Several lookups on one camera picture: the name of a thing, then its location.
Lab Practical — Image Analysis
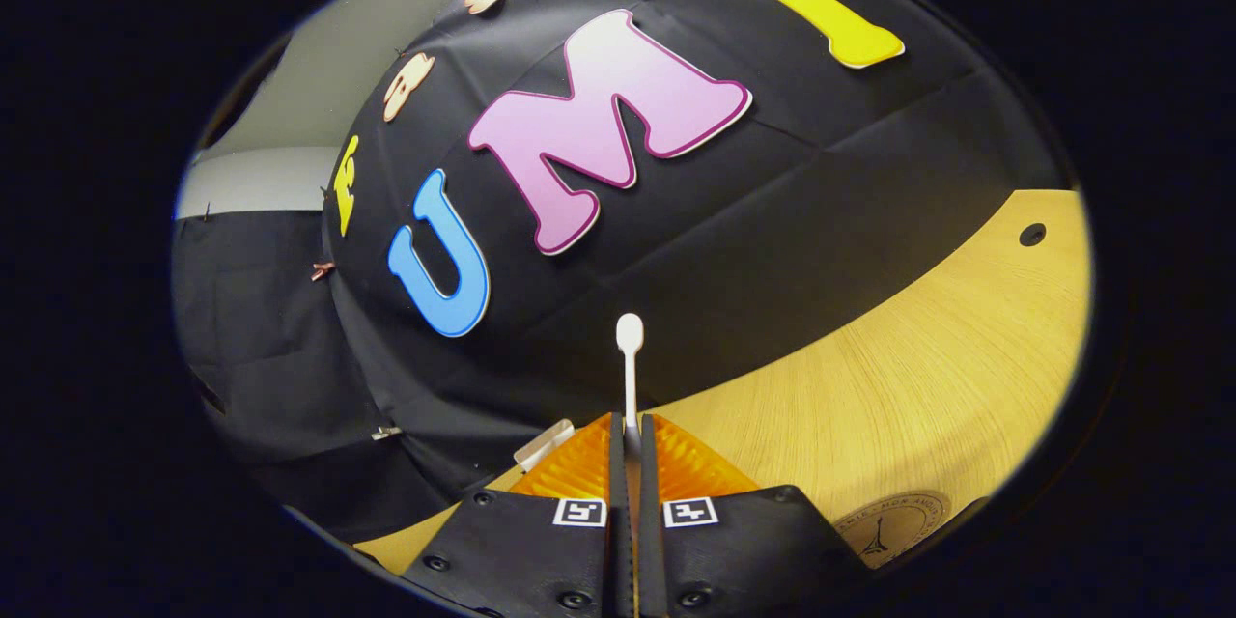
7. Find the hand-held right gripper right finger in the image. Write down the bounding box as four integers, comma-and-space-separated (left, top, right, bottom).
636, 412, 872, 618

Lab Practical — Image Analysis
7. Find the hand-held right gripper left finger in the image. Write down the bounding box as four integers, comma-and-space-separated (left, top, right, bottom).
401, 412, 630, 618

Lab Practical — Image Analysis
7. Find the white toothpaste tube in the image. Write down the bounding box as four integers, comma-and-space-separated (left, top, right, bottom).
514, 418, 576, 472

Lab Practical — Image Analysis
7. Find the round brown coaster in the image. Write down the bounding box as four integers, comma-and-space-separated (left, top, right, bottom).
832, 490, 953, 570

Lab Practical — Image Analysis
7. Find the pale pink toothbrush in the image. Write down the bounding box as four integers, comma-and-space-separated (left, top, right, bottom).
615, 313, 646, 437

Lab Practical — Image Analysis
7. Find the wooden desktop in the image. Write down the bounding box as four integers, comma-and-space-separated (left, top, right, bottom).
355, 189, 1094, 602

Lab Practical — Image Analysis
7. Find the black backdrop cloth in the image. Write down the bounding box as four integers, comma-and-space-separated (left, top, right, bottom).
172, 0, 1073, 542

